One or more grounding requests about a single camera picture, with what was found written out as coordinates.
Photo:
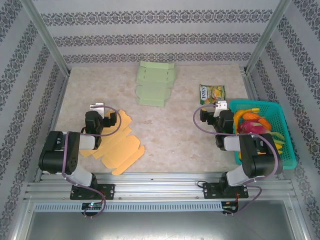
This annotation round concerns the orange toy fruit slice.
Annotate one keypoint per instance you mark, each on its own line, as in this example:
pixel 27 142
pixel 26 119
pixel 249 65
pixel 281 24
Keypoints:
pixel 265 123

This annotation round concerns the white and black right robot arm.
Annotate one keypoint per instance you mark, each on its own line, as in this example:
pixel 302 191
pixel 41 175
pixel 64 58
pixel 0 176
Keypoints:
pixel 262 160

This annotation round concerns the aluminium frame post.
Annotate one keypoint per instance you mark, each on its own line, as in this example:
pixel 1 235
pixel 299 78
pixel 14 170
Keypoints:
pixel 265 37
pixel 47 37

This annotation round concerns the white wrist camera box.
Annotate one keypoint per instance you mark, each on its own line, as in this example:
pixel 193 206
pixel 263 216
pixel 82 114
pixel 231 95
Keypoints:
pixel 98 108
pixel 222 106

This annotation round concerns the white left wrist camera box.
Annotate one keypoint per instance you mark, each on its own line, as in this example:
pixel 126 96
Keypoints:
pixel 98 108

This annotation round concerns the pink toy dragon fruit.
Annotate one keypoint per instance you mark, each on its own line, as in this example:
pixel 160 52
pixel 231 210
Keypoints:
pixel 247 127

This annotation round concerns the aluminium mounting rail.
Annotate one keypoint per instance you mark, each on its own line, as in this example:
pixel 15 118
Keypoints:
pixel 155 190

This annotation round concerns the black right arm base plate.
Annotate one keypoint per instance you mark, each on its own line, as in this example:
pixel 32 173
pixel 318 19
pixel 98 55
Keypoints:
pixel 210 191

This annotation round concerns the grey metal panel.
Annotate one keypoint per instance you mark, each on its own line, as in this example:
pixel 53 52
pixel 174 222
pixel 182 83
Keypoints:
pixel 160 227

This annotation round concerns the green paper box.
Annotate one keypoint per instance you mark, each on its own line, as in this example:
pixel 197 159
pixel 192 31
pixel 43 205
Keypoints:
pixel 152 87

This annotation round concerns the yellow toy banana bunch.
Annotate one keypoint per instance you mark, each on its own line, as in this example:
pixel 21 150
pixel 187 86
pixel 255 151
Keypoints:
pixel 278 146

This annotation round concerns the orange paper box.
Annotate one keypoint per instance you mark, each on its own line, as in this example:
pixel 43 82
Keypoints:
pixel 120 150

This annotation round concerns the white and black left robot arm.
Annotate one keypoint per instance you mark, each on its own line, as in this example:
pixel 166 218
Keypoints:
pixel 55 155

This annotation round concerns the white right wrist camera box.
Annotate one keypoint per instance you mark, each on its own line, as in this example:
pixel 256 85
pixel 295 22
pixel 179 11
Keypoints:
pixel 222 106

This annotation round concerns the teal plastic basket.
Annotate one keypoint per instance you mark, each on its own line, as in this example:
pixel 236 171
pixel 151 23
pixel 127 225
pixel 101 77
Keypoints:
pixel 275 110

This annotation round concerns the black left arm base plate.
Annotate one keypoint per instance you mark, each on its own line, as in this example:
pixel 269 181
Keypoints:
pixel 110 191

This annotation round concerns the single yellow toy banana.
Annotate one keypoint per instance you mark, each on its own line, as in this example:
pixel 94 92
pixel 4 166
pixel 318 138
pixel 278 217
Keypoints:
pixel 240 113

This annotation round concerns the green yellow candy bag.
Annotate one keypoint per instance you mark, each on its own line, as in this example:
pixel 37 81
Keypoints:
pixel 212 94

